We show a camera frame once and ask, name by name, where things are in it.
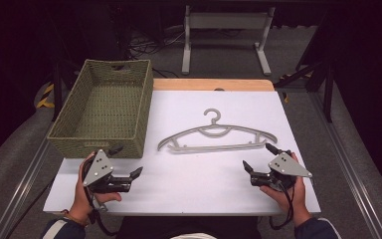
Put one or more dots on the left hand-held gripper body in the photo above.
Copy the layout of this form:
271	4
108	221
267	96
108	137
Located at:
98	167

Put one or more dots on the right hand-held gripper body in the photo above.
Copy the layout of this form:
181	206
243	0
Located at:
286	166

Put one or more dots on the grey plastic clothes hanger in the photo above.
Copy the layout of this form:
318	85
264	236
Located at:
212	149

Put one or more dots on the green woven basket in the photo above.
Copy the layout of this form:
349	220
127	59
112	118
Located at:
109	106

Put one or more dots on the person's right hand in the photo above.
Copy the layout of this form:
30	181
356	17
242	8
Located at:
293	197

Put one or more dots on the person's left hand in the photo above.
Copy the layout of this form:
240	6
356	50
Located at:
79	195

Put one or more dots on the person's dark lap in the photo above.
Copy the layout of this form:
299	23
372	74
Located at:
189	227

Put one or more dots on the yellow black floor tape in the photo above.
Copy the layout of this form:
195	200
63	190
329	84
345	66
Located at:
45	96

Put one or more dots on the grey metal floor rail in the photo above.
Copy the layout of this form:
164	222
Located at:
354	166
20	192

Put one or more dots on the white metal desk frame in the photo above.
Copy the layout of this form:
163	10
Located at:
225	21

